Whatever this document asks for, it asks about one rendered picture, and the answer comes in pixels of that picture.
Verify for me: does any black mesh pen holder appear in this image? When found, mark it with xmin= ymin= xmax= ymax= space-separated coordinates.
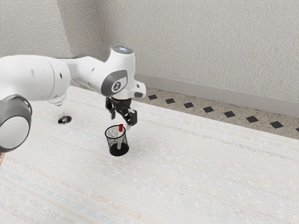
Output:
xmin=104 ymin=125 xmax=130 ymax=157

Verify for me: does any clear wine glass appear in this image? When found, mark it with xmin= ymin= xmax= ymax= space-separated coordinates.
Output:
xmin=45 ymin=92 xmax=73 ymax=126

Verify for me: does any white pen with red cap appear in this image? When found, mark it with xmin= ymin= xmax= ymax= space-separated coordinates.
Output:
xmin=116 ymin=124 xmax=124 ymax=150

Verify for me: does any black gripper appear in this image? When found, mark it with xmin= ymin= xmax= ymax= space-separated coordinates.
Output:
xmin=105 ymin=96 xmax=138 ymax=132

